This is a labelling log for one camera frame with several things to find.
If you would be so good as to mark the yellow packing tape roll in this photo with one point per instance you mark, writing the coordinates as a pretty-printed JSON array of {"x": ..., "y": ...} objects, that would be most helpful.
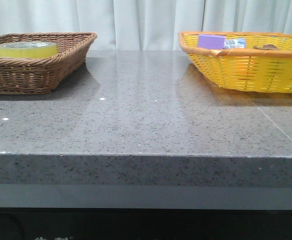
[{"x": 28, "y": 49}]

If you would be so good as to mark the white curtain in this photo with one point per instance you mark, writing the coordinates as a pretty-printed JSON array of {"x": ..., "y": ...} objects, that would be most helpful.
[{"x": 144, "y": 25}]

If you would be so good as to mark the purple rectangular block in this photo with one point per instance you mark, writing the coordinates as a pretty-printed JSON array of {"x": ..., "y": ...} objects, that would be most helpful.
[{"x": 211, "y": 41}]

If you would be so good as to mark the brown wicker basket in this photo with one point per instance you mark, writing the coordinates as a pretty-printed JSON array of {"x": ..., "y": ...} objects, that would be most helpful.
[{"x": 22, "y": 76}]

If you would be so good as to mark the brown item in basket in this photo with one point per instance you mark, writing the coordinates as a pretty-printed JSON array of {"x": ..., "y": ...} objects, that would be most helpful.
[{"x": 266, "y": 47}]

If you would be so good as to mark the yellow woven basket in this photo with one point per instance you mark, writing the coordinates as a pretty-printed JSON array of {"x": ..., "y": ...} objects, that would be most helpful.
[{"x": 244, "y": 69}]

